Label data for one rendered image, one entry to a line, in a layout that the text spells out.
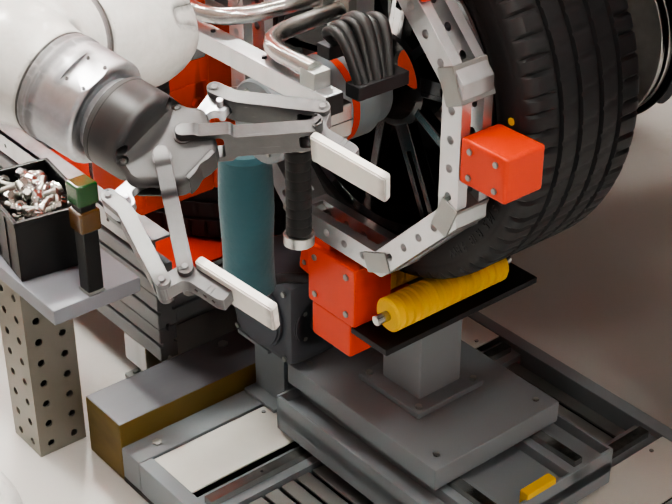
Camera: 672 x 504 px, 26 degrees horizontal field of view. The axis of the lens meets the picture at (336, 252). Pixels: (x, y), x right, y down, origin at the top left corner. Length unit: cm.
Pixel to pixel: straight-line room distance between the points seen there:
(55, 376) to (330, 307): 64
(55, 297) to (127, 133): 141
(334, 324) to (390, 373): 25
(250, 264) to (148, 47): 111
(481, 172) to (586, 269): 145
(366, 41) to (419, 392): 82
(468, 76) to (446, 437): 76
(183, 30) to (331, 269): 107
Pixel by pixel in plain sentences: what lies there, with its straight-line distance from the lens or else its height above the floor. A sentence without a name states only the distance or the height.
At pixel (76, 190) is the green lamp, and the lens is 238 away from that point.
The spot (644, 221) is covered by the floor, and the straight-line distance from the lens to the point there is 364.
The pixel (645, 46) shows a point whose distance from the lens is 241.
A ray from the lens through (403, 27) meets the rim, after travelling 221.
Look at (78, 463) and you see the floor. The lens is 285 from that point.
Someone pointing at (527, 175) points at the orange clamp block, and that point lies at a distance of 199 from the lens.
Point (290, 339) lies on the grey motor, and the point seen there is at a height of 30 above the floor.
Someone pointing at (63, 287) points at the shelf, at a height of 45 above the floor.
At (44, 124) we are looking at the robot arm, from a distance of 113.
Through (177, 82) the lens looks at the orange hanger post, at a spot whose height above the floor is 75.
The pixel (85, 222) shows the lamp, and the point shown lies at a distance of 241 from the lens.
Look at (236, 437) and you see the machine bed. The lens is 275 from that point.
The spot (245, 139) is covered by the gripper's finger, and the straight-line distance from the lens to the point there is 111.
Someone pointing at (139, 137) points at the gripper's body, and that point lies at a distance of 111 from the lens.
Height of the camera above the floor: 178
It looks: 31 degrees down
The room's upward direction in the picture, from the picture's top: straight up
